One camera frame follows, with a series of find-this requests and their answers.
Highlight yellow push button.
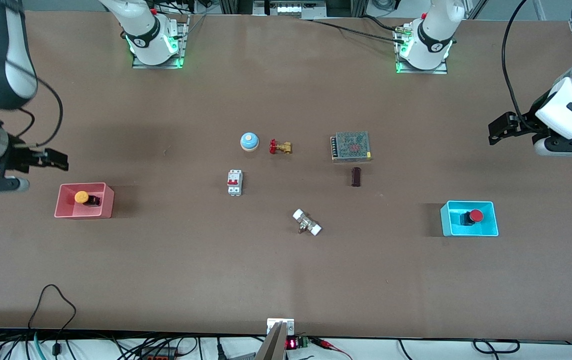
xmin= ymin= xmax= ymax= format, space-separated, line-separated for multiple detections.
xmin=74 ymin=191 xmax=102 ymax=207

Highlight pink plastic box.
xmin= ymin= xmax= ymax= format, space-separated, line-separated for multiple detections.
xmin=54 ymin=182 xmax=115 ymax=220

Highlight cyan plastic box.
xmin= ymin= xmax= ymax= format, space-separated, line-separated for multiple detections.
xmin=440 ymin=200 xmax=500 ymax=238

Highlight metal mesh power supply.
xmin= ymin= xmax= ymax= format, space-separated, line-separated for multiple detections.
xmin=330 ymin=131 xmax=372 ymax=163

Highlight white red circuit breaker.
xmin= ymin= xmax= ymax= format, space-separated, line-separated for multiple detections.
xmin=226 ymin=169 xmax=243 ymax=197

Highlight metal valve white ends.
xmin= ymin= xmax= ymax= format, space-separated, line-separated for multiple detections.
xmin=292 ymin=208 xmax=323 ymax=237

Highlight red alligator clip lead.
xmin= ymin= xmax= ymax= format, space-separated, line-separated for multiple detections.
xmin=315 ymin=338 xmax=353 ymax=360

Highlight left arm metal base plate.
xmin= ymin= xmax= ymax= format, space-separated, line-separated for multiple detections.
xmin=396 ymin=22 xmax=449 ymax=76

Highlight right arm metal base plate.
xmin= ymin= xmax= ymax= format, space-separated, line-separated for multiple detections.
xmin=132 ymin=15 xmax=189 ymax=70

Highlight black cable to base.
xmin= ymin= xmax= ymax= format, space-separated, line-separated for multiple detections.
xmin=311 ymin=15 xmax=409 ymax=43

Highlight green cable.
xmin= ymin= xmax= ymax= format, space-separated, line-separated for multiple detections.
xmin=33 ymin=331 xmax=48 ymax=360

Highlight black looped table cable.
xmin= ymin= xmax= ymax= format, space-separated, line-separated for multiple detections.
xmin=27 ymin=284 xmax=78 ymax=358

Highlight black coiled edge cable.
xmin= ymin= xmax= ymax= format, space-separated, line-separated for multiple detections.
xmin=473 ymin=338 xmax=521 ymax=355

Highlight aluminium frame with connectors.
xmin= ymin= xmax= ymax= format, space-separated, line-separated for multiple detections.
xmin=252 ymin=0 xmax=328 ymax=20

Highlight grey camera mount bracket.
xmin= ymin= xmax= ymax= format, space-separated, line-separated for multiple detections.
xmin=255 ymin=318 xmax=296 ymax=360

